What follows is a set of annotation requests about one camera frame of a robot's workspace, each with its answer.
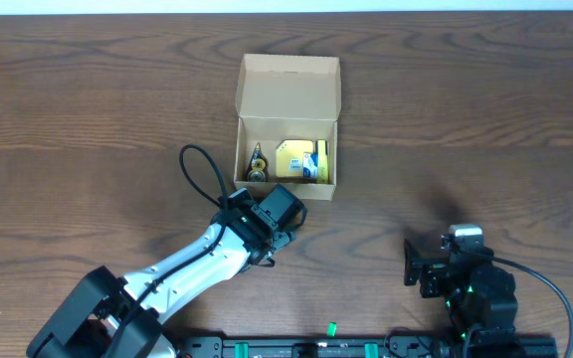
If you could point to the yellow sticky note pad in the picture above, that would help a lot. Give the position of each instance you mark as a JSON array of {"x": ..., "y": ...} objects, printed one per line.
[{"x": 289, "y": 157}]

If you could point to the black aluminium mounting rail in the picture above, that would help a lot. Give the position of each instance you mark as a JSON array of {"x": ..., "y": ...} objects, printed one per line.
[{"x": 391, "y": 346}]

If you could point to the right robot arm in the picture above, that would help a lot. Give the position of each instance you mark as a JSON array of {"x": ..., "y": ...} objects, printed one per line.
[{"x": 479, "y": 296}]

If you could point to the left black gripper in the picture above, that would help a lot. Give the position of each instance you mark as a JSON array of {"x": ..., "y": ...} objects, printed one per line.
[{"x": 288, "y": 235}]

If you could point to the blue white staples box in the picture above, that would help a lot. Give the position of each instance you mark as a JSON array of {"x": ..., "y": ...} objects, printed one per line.
[{"x": 310, "y": 166}]

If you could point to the small green clip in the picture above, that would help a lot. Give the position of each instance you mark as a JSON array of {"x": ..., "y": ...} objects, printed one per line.
[{"x": 331, "y": 329}]

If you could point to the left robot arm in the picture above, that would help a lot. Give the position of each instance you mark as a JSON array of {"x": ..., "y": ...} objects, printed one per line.
[{"x": 110, "y": 316}]

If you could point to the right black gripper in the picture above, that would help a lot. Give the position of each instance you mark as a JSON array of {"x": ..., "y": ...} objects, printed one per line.
[{"x": 434, "y": 268}]

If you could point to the open brown cardboard box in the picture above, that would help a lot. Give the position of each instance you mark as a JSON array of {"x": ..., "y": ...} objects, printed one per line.
[{"x": 282, "y": 97}]

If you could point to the yellow highlighter pen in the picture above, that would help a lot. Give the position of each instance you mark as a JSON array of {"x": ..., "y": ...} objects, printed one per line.
[{"x": 321, "y": 162}]

